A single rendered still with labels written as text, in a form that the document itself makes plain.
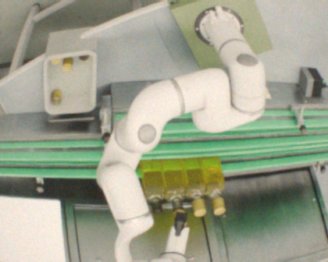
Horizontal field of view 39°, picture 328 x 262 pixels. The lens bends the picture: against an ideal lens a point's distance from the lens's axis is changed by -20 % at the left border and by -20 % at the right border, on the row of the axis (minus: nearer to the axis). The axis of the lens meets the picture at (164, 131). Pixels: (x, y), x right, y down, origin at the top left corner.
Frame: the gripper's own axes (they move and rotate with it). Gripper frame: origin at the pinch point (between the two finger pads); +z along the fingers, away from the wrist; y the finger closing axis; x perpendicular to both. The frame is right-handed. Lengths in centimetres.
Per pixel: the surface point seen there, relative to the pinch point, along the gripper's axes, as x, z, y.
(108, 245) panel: 20.2, -4.8, -12.7
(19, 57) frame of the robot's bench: 68, 48, 17
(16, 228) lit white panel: 53, -9, -13
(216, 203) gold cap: -9.2, 7.2, 1.7
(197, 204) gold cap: -3.7, 5.8, 2.0
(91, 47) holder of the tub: 32, 30, 33
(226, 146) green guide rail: -9.5, 25.9, 6.7
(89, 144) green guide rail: 30.0, 21.3, 4.1
